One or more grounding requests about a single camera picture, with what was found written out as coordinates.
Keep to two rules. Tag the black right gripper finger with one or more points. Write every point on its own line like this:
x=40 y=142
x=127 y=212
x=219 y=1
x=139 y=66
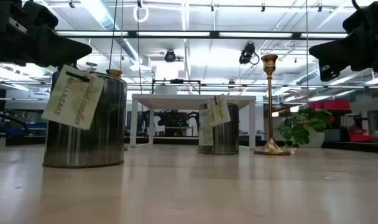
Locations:
x=344 y=51
x=328 y=73

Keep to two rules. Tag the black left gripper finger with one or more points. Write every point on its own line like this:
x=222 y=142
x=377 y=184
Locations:
x=69 y=64
x=58 y=46

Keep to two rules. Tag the brass candlestick holder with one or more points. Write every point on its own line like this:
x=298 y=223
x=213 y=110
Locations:
x=270 y=146
x=114 y=73

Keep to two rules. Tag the silver candle tin with tag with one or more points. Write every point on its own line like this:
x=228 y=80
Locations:
x=221 y=137
x=92 y=133

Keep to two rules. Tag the black background robot arm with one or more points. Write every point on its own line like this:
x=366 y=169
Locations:
x=173 y=118

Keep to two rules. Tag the green potted plant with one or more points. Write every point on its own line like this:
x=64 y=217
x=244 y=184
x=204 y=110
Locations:
x=301 y=127

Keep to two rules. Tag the blue storage bin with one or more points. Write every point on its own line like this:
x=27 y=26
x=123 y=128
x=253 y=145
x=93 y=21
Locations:
x=27 y=128

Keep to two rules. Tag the black round ceiling lamp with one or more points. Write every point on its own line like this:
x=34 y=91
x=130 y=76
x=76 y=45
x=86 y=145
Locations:
x=169 y=56

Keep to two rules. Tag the white perforated metal shelf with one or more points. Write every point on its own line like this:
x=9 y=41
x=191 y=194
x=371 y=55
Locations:
x=176 y=101

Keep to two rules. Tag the black aluminium frame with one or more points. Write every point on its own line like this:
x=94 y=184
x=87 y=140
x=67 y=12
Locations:
x=357 y=147

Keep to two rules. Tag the black ceiling camera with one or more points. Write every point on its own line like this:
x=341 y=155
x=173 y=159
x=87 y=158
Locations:
x=247 y=54

